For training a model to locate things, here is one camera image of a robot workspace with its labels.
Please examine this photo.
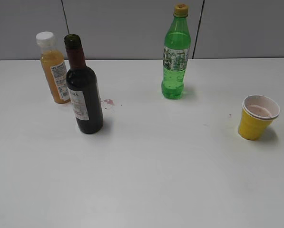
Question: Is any green soda bottle yellow cap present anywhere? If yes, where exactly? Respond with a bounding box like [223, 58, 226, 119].
[161, 3, 191, 99]

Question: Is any yellow paper cup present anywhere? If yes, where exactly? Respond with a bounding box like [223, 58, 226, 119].
[238, 95, 280, 141]

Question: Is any dark red wine bottle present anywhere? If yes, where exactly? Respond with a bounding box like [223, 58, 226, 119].
[64, 34, 103, 134]

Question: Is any orange juice bottle white cap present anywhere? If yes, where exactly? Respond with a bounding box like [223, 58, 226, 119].
[36, 31, 70, 104]

